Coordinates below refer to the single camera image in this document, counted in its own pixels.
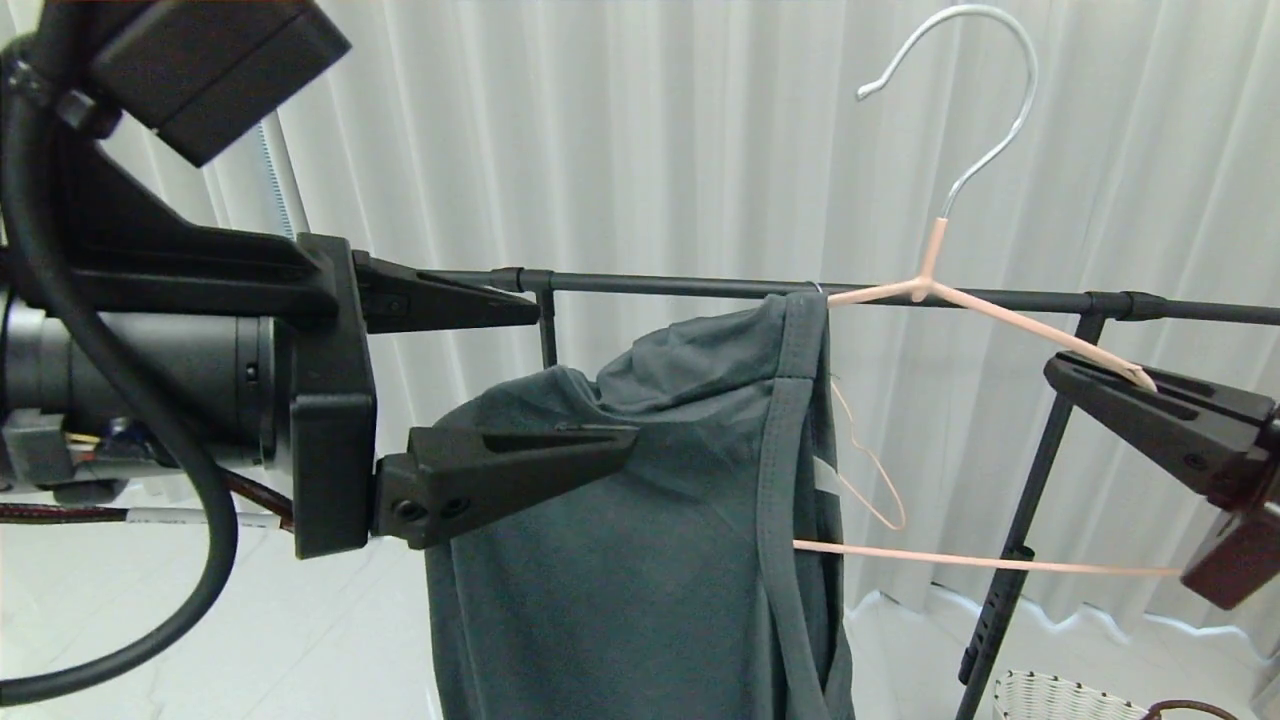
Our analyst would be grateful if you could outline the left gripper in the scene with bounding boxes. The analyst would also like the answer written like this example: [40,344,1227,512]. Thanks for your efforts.
[0,235,640,559]

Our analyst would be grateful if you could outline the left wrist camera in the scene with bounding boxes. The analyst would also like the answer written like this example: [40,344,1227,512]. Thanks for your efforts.
[20,0,353,323]

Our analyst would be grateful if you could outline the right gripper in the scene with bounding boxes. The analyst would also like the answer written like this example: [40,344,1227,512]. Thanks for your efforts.
[1180,420,1280,612]

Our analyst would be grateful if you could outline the dark grey t-shirt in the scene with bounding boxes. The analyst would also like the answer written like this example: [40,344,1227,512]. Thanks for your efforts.
[425,292,857,720]

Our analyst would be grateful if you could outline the pink clothes hanger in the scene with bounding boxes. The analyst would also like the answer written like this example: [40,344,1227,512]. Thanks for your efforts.
[808,282,909,534]
[795,5,1184,578]

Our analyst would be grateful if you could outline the white curtain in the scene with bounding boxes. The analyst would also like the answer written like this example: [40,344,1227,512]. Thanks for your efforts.
[0,0,1280,641]

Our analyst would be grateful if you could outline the white laundry basket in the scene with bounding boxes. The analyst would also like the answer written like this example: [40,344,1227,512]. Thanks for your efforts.
[992,670,1251,720]

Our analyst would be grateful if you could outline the black clothes rack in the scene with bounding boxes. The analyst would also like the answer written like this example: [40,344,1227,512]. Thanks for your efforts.
[415,268,1280,720]

